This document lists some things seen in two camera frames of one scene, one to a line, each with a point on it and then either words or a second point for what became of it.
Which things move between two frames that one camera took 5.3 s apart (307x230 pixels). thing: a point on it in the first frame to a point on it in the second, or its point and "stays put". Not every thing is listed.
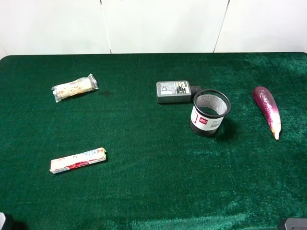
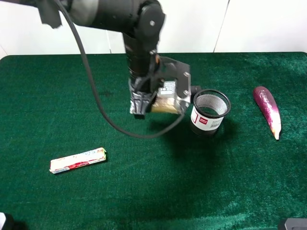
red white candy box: x=93 y=156 stays put
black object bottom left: x=10 y=224 stays put
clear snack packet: x=82 y=85 to x=167 y=103
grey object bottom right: x=296 y=224 stays put
